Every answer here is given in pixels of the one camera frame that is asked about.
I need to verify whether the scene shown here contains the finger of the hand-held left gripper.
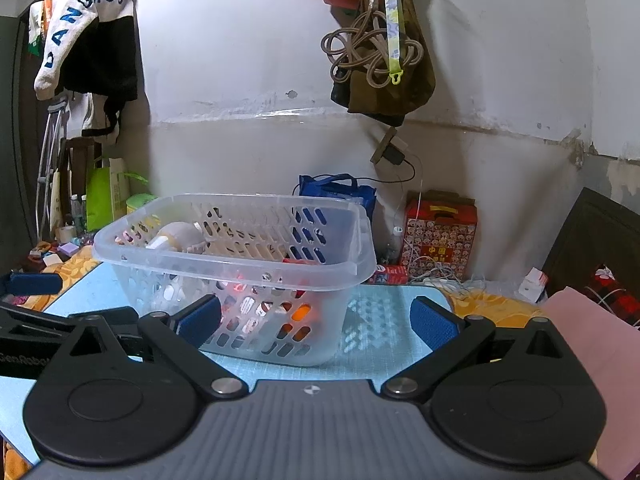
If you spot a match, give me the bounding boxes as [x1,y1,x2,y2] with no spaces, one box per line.
[0,271,64,297]
[0,304,140,333]

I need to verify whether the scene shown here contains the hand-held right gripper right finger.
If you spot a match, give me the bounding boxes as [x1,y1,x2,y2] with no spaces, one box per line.
[380,295,568,402]

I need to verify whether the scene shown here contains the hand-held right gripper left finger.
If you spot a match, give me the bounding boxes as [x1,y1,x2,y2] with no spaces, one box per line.
[62,292,247,401]

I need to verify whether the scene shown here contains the clear plastic basket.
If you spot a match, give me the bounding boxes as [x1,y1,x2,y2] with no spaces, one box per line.
[92,193,377,367]

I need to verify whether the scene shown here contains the grey and cream plush toy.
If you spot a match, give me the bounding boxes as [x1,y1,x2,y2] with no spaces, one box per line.
[145,221,208,253]

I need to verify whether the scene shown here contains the yellow patterned blanket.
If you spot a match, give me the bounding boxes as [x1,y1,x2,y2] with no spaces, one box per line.
[20,250,103,313]
[445,287,548,323]

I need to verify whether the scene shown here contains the small red and blue box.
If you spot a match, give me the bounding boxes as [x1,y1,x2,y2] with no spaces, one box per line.
[372,262,411,286]

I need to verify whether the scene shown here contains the red gift box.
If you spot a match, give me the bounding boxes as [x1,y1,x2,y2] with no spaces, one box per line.
[402,192,478,281]

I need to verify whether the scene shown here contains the small white box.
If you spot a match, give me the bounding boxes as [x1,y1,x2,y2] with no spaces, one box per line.
[517,267,549,303]

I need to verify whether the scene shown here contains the green paper bag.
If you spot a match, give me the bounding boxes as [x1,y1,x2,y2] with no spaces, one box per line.
[86,156,149,233]

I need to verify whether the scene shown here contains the metal crutch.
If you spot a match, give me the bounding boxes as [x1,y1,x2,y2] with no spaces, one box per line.
[37,97,68,241]

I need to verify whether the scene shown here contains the green tin box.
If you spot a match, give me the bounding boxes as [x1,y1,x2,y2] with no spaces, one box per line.
[126,193,166,217]

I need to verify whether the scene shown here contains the blue shopping bag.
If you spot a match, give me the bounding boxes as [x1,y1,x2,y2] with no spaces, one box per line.
[298,174,377,233]

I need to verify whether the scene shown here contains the pink cloth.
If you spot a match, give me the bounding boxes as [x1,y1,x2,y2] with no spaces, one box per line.
[542,285,640,480]

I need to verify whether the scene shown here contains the red and black plaid blanket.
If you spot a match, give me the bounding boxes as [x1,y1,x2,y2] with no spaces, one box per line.
[580,264,640,331]

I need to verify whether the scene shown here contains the dark wooden headboard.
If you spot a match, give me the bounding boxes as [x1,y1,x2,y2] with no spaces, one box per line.
[542,187,640,301]

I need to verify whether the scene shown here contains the hanging brown bag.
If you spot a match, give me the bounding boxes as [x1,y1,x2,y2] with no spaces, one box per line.
[330,0,436,127]

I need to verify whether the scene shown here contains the black and white lettered jacket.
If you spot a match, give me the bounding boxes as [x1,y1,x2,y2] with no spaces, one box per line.
[34,0,138,143]

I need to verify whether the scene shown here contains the hanging colourful plastic bag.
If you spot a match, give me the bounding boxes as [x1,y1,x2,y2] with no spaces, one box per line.
[27,0,57,57]

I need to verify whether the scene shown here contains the tangle of white cables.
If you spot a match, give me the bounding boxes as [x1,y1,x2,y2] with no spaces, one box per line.
[407,255,483,293]

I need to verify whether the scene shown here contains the black wall charger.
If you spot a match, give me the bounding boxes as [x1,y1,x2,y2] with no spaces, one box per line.
[382,145,417,183]

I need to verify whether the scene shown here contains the wooden wall block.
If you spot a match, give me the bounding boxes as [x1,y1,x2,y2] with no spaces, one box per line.
[371,127,399,163]

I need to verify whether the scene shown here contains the coiled beige cord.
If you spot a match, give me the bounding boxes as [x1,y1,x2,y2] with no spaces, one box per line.
[321,10,426,88]

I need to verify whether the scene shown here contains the yellow-green strap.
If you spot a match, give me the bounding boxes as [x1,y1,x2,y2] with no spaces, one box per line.
[380,0,405,85]

